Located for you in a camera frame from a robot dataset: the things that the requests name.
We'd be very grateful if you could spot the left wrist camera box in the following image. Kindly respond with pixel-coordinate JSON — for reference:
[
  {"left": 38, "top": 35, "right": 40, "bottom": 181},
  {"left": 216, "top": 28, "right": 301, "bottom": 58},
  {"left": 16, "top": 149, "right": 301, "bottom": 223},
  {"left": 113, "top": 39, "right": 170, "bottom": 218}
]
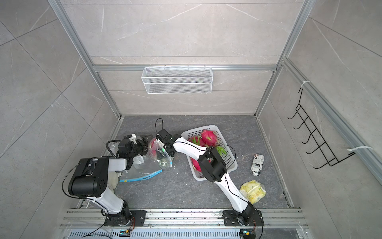
[{"left": 124, "top": 133, "right": 137, "bottom": 144}]

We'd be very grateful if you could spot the zip-top bag with dragon fruit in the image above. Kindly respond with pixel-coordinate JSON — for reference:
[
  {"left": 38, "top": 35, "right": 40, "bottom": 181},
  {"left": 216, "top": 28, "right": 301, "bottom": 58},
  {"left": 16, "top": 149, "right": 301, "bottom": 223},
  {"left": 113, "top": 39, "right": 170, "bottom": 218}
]
[{"left": 148, "top": 151, "right": 174, "bottom": 169}]

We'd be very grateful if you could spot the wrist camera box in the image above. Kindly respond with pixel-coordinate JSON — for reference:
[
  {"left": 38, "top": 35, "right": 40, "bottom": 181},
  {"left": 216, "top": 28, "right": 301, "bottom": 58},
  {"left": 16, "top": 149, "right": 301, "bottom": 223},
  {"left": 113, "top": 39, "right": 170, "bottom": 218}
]
[
  {"left": 154, "top": 139, "right": 165, "bottom": 152},
  {"left": 124, "top": 133, "right": 137, "bottom": 144}
]

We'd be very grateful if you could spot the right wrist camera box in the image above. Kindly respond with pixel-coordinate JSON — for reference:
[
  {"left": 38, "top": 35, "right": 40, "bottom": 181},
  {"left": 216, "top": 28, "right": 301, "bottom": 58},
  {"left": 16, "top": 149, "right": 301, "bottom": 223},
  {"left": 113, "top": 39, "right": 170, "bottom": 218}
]
[{"left": 154, "top": 139, "right": 165, "bottom": 152}]

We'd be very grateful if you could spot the white perforated plastic basket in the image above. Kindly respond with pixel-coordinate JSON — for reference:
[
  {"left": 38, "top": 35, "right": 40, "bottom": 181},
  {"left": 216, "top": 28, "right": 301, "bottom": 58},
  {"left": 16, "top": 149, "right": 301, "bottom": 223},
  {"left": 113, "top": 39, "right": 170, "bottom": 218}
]
[{"left": 180, "top": 124, "right": 238, "bottom": 182}]

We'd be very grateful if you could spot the pink dragon fruit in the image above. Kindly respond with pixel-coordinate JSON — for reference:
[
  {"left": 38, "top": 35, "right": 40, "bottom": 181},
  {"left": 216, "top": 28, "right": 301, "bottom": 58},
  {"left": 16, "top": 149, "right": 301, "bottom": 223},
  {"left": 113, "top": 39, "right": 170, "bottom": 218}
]
[
  {"left": 188, "top": 136, "right": 208, "bottom": 147},
  {"left": 201, "top": 129, "right": 218, "bottom": 146},
  {"left": 148, "top": 138, "right": 160, "bottom": 160},
  {"left": 190, "top": 145, "right": 228, "bottom": 172}
]

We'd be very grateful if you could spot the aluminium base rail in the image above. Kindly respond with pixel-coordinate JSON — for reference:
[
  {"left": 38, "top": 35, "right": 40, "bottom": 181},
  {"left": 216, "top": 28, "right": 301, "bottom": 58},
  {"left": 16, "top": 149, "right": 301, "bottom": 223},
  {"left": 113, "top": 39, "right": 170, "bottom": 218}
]
[{"left": 58, "top": 209, "right": 313, "bottom": 239}]

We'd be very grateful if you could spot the stars and stripes patterned can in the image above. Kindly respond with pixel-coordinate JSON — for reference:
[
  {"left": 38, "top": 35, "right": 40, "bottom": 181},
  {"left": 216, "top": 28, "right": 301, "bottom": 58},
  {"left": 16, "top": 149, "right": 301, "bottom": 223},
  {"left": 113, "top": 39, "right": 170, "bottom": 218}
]
[{"left": 250, "top": 154, "right": 265, "bottom": 176}]

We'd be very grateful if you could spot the white plush teddy bear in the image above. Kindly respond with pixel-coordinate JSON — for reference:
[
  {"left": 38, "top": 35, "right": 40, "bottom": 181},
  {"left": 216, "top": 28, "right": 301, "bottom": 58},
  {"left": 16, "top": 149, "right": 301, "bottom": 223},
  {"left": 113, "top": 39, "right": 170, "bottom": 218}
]
[{"left": 107, "top": 172, "right": 119, "bottom": 192}]

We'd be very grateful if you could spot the yellow-green packaged snack bag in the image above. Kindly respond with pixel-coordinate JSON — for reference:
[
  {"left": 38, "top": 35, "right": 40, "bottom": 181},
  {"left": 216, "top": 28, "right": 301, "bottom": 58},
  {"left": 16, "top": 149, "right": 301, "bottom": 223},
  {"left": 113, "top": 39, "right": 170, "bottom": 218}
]
[{"left": 240, "top": 180, "right": 266, "bottom": 204}]

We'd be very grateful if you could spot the white wire mesh wall basket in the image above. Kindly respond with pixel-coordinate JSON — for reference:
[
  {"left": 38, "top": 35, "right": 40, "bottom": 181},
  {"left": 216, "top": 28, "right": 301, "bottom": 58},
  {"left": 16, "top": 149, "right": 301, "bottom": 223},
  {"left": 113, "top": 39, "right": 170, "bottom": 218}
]
[{"left": 141, "top": 66, "right": 213, "bottom": 94}]

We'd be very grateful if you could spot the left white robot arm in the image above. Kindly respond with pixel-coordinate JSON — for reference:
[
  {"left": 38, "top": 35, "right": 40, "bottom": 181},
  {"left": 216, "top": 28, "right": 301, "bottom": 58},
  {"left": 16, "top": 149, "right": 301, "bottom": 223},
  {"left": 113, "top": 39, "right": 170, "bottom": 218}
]
[{"left": 68, "top": 134, "right": 150, "bottom": 228}]

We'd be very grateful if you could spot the black wire wall hook rack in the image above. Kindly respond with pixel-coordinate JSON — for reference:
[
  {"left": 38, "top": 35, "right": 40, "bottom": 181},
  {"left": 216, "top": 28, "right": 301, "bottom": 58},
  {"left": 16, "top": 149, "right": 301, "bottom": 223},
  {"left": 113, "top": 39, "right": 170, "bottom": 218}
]
[{"left": 287, "top": 88, "right": 356, "bottom": 169}]

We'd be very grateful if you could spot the zip-top bag with blue seal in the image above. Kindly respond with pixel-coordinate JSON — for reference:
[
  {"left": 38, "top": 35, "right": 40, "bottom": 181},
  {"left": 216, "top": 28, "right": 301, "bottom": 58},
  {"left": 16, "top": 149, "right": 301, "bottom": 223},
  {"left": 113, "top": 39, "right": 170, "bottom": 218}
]
[{"left": 106, "top": 139, "right": 162, "bottom": 182}]

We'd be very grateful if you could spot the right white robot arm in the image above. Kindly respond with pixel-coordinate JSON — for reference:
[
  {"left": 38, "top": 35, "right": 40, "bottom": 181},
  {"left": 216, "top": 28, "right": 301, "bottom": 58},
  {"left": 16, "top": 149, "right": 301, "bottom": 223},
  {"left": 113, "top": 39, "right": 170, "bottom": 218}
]
[{"left": 156, "top": 129, "right": 265, "bottom": 228}]

